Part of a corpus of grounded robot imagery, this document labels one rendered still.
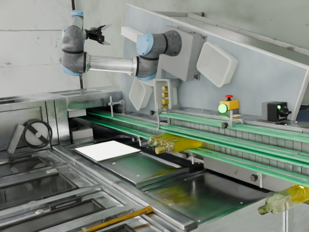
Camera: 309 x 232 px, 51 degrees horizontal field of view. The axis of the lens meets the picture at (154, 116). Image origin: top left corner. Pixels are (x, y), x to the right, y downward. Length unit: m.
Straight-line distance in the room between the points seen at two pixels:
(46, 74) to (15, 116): 2.92
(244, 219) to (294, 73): 0.66
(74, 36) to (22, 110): 0.92
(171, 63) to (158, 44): 0.21
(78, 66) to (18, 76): 3.53
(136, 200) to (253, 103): 0.75
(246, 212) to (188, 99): 0.89
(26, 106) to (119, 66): 0.93
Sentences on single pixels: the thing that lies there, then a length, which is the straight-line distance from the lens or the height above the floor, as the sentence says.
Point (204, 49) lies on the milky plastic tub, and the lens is 1.82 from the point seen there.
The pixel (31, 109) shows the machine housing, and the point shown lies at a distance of 2.56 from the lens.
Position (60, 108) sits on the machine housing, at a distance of 2.60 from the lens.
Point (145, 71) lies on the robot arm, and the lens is 1.86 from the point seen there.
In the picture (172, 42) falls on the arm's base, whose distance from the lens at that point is 1.88.
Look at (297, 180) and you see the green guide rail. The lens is 1.39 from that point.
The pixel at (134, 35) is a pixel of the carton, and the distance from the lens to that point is 2.44.
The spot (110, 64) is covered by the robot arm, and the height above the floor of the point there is 1.23.
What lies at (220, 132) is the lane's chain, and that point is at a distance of 1.70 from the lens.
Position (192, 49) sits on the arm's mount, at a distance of 1.85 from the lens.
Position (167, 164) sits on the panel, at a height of 1.03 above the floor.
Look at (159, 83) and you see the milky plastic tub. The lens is 2.21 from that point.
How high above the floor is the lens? 2.04
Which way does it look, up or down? 33 degrees down
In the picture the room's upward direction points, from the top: 100 degrees counter-clockwise
